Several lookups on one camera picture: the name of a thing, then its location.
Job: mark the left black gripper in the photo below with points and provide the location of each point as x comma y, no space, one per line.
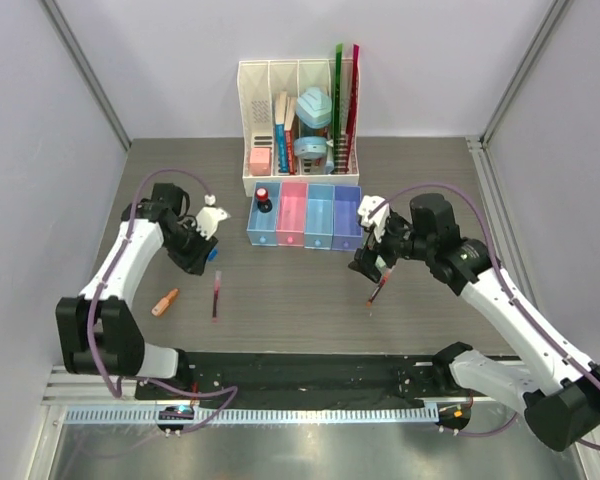
195,262

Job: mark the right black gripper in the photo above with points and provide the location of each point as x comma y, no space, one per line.
381,248

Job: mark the purple plastic drawer bin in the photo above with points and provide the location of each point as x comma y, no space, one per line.
347,234

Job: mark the blue plastic drawer bin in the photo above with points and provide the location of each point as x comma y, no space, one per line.
262,224

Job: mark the light blue drawer bin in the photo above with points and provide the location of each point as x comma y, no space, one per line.
319,223

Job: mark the pink plastic drawer bin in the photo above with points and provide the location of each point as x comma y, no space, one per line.
291,218

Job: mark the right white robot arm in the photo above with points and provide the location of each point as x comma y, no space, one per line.
556,390

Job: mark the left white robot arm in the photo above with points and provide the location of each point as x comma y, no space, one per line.
97,331

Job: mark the right red pen refill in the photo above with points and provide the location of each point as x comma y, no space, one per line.
378,288

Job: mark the red pen refill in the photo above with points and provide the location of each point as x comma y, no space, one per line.
216,291
378,288

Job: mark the left red pen refill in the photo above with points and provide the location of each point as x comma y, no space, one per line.
216,291

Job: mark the pink cube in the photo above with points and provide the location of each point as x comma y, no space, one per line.
260,161

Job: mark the blue spine book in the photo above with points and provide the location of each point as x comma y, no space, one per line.
280,105

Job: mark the green transparent ruler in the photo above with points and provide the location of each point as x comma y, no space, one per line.
337,94

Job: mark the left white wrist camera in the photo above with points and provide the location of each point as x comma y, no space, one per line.
209,217

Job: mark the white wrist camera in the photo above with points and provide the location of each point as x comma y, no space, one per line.
209,217
373,213

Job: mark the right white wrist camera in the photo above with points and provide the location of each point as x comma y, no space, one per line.
373,213

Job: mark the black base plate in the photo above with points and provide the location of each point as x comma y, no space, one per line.
313,382

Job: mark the perforated metal cable tray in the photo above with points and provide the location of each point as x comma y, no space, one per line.
168,415

